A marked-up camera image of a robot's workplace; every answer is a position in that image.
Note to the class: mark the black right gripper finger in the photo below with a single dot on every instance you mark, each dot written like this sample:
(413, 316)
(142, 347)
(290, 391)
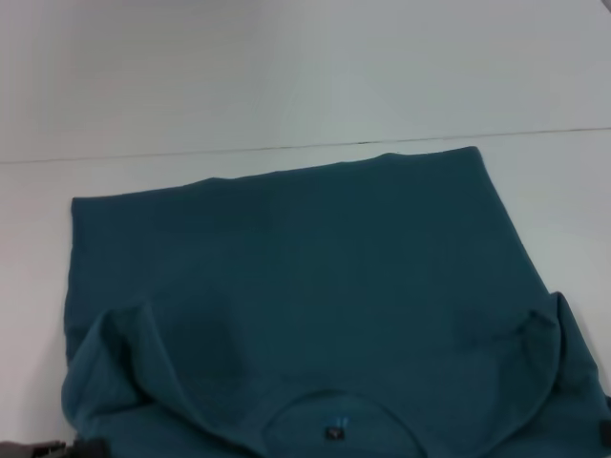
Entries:
(605, 435)

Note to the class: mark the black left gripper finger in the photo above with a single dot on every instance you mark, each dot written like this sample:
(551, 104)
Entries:
(88, 448)

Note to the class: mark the teal t-shirt with FREE print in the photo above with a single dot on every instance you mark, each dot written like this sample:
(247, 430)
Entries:
(310, 286)

